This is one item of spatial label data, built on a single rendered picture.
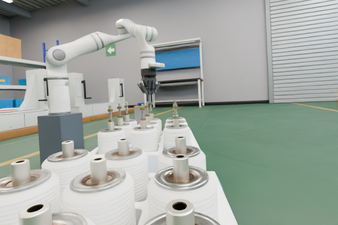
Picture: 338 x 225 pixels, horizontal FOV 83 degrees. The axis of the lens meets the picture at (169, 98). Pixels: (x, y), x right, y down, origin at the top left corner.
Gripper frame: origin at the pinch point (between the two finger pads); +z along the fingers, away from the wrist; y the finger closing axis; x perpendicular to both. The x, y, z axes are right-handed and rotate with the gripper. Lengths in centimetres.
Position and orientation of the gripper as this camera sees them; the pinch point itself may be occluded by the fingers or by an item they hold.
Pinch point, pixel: (150, 98)
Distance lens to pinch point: 92.7
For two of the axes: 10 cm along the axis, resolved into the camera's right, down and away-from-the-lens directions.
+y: -7.0, 0.5, -7.1
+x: 7.1, -0.2, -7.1
